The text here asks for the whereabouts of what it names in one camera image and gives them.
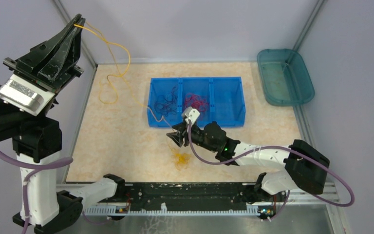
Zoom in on purple camera cable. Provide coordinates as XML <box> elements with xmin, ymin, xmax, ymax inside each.
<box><xmin>0</xmin><ymin>87</ymin><xmax>75</xmax><ymax>234</ymax></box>
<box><xmin>187</xmin><ymin>121</ymin><xmax>356</xmax><ymax>222</ymax></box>

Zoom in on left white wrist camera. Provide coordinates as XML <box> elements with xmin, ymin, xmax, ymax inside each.
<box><xmin>0</xmin><ymin>74</ymin><xmax>55</xmax><ymax>116</ymax></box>

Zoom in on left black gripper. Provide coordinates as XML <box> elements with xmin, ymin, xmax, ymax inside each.
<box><xmin>3</xmin><ymin>12</ymin><xmax>86</xmax><ymax>119</ymax></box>

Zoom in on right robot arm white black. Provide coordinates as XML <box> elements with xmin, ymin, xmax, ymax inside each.
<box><xmin>167</xmin><ymin>122</ymin><xmax>330</xmax><ymax>201</ymax></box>

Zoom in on purple thin wires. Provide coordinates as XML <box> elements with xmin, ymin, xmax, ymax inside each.
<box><xmin>154</xmin><ymin>85</ymin><xmax>180</xmax><ymax>117</ymax></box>

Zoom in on white cable duct strip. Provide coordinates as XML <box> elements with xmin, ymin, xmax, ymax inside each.
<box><xmin>84</xmin><ymin>203</ymin><xmax>261</xmax><ymax>216</ymax></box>

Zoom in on aluminium frame rail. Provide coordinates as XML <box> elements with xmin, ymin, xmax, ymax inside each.
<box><xmin>55</xmin><ymin>182</ymin><xmax>340</xmax><ymax>205</ymax></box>

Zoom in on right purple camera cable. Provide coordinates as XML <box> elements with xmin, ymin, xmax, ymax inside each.
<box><xmin>187</xmin><ymin>121</ymin><xmax>356</xmax><ymax>222</ymax></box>

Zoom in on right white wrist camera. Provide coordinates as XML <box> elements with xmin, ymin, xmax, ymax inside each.
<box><xmin>182</xmin><ymin>106</ymin><xmax>201</xmax><ymax>124</ymax></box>

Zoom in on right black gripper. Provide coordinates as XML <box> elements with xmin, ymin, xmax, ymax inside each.
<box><xmin>167</xmin><ymin>121</ymin><xmax>218</xmax><ymax>153</ymax></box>

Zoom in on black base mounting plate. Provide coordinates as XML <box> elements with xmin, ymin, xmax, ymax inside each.
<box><xmin>95</xmin><ymin>181</ymin><xmax>288</xmax><ymax>213</ymax></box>

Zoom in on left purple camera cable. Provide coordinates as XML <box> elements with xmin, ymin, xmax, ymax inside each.
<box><xmin>0</xmin><ymin>87</ymin><xmax>75</xmax><ymax>234</ymax></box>

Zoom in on blue three-compartment plastic bin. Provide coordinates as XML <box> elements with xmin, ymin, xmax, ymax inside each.
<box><xmin>147</xmin><ymin>77</ymin><xmax>246</xmax><ymax>128</ymax></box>

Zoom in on teal translucent plastic tub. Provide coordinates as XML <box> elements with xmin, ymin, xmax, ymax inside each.
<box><xmin>257</xmin><ymin>49</ymin><xmax>315</xmax><ymax>106</ymax></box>

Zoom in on red wire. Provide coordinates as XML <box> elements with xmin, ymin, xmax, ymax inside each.
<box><xmin>184</xmin><ymin>93</ymin><xmax>211</xmax><ymax>122</ymax></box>

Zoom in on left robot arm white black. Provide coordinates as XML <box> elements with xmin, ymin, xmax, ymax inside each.
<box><xmin>0</xmin><ymin>14</ymin><xmax>128</xmax><ymax>234</ymax></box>

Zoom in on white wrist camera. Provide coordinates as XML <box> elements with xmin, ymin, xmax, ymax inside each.
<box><xmin>182</xmin><ymin>106</ymin><xmax>201</xmax><ymax>124</ymax></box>
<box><xmin>0</xmin><ymin>74</ymin><xmax>55</xmax><ymax>116</ymax></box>

